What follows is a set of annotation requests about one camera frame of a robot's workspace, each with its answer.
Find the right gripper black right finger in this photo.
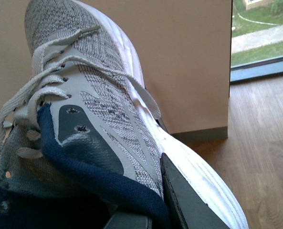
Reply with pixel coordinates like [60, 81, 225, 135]
[160, 153, 228, 229]

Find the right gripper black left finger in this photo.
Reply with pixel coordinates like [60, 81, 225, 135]
[104, 209, 152, 229]

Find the grey knit sneaker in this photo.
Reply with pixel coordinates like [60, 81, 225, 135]
[0, 0, 248, 229]

